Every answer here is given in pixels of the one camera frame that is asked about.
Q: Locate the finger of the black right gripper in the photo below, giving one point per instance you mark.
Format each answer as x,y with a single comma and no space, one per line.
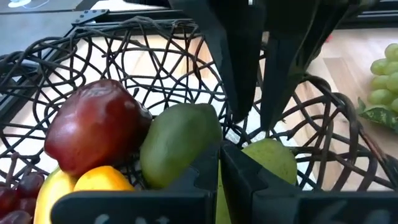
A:
239,62
280,77

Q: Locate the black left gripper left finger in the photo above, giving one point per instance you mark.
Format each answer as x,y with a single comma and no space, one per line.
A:
140,208

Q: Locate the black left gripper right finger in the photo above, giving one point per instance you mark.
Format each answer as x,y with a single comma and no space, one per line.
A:
311,208

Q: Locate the orange fruit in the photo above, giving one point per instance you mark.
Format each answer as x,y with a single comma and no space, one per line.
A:
102,179

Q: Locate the green pear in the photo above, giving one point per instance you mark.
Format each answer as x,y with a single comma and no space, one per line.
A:
270,158

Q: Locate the dark green avocado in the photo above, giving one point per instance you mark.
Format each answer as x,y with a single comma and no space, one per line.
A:
177,143

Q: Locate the yellow banana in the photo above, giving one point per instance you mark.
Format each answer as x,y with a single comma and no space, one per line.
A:
53,196

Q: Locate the red apple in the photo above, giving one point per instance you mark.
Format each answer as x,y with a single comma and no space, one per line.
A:
96,124

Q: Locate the red grape bunch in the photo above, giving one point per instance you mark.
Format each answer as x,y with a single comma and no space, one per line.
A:
25,193

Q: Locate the green grape bunch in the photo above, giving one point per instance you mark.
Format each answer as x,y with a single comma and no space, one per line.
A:
384,81

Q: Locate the white round floor object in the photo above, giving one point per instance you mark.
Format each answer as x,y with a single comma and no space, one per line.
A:
18,3

